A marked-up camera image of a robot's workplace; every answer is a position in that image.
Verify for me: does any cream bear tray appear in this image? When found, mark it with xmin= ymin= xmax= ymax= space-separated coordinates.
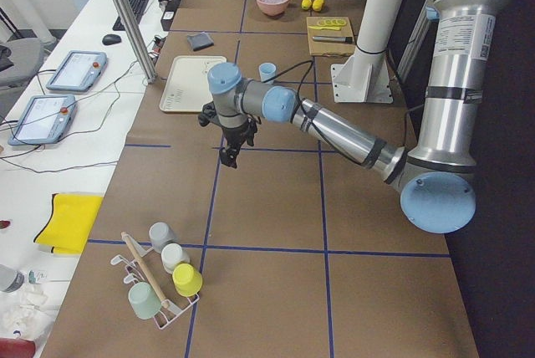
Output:
xmin=159 ymin=55 xmax=227 ymax=113

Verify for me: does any yellow cloth on desk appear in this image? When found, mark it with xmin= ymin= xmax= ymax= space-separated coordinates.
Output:
xmin=33 ymin=193 xmax=103 ymax=255

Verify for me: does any wooden cutting board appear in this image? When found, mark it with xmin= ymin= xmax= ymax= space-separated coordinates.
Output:
xmin=306 ymin=16 xmax=355 ymax=56

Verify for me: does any light blue cup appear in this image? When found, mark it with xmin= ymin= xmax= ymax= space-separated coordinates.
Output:
xmin=258 ymin=62 xmax=277 ymax=84

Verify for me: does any black keyboard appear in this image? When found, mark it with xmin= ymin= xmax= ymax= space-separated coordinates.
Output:
xmin=128 ymin=0 xmax=150 ymax=23

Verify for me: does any green cup on rack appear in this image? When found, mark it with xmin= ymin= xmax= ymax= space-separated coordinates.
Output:
xmin=128 ymin=282 xmax=161 ymax=320

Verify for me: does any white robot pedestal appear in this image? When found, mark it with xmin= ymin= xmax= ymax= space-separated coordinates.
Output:
xmin=331 ymin=0 xmax=402 ymax=104

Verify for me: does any yellow lemon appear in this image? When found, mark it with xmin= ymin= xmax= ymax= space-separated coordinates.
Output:
xmin=312 ymin=0 xmax=325 ymax=13
xmin=301 ymin=0 xmax=313 ymax=11

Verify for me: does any grey folded cloth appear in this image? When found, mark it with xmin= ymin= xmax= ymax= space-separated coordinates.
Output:
xmin=186 ymin=32 xmax=214 ymax=52

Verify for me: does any teach pendant near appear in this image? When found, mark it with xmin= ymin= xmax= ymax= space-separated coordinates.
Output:
xmin=8 ymin=95 xmax=77 ymax=146

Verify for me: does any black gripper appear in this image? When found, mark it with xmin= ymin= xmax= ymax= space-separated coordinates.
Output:
xmin=197 ymin=102 xmax=257 ymax=168

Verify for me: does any yellow cup on rack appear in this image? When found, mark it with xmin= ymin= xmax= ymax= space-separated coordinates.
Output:
xmin=172 ymin=263 xmax=203 ymax=297

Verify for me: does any grey cup on rack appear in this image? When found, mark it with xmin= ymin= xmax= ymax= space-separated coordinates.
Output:
xmin=149 ymin=222 xmax=178 ymax=253

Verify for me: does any teach pendant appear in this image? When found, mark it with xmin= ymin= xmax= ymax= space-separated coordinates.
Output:
xmin=46 ymin=50 xmax=108 ymax=93
xmin=8 ymin=95 xmax=77 ymax=146

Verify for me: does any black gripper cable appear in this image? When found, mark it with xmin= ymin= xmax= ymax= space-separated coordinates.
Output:
xmin=271 ymin=59 xmax=331 ymax=146

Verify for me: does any white cup rack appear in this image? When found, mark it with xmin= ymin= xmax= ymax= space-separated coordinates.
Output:
xmin=110 ymin=232 xmax=200 ymax=330

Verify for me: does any yellow plastic knife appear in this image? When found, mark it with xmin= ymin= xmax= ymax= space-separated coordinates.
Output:
xmin=308 ymin=25 xmax=341 ymax=32

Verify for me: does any yellow lemon near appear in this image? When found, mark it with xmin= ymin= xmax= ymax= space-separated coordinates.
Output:
xmin=312 ymin=0 xmax=325 ymax=13

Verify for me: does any black computer mouse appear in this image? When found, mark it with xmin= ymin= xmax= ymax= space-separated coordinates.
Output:
xmin=101 ymin=33 xmax=122 ymax=46

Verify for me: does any aluminium frame post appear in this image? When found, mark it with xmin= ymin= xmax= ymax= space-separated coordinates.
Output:
xmin=112 ymin=0 xmax=157 ymax=84

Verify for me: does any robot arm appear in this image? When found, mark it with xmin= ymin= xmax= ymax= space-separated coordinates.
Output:
xmin=198 ymin=0 xmax=509 ymax=233

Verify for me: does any teach pendant far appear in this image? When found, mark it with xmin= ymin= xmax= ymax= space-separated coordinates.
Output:
xmin=46 ymin=50 xmax=108 ymax=93

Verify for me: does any white cup on rack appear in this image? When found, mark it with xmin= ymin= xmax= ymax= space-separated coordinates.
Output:
xmin=160 ymin=243 xmax=191 ymax=274

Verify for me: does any yellow lemon far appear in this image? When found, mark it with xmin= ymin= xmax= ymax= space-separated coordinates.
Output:
xmin=301 ymin=0 xmax=313 ymax=11

